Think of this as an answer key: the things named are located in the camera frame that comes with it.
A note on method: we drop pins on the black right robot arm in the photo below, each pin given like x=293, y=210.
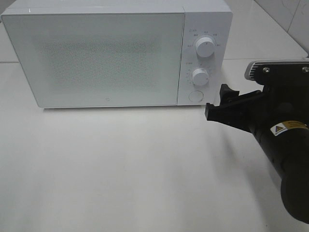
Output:
x=286, y=145

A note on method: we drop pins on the white microwave knob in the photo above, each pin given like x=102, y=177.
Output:
x=200, y=77
x=205, y=46

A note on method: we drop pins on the white upper microwave knob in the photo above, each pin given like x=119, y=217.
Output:
x=205, y=46

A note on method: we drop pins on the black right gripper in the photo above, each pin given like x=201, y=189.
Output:
x=251, y=112

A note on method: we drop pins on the round white door button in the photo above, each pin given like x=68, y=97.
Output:
x=196, y=96

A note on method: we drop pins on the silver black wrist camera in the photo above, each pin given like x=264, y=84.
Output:
x=279, y=73

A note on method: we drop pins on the white lower microwave knob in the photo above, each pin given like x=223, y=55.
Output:
x=200, y=77

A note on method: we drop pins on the white microwave oven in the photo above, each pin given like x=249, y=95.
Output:
x=201, y=18

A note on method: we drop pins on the white microwave door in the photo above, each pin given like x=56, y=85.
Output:
x=99, y=60

